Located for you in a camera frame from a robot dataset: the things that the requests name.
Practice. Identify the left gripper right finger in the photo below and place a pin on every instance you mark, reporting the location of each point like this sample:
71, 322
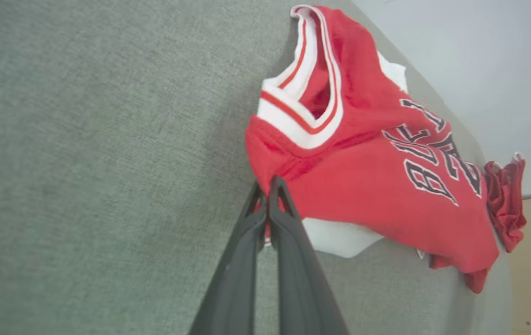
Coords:
300, 279

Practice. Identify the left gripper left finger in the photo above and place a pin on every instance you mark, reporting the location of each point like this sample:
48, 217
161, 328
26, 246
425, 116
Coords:
232, 279

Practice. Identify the red shorts white stripe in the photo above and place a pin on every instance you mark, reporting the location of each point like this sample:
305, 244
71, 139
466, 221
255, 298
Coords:
507, 209

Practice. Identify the red basketball jersey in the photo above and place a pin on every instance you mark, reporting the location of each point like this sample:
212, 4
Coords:
363, 186

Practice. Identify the grey fabric sofa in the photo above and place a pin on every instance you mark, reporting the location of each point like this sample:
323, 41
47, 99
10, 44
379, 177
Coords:
107, 163

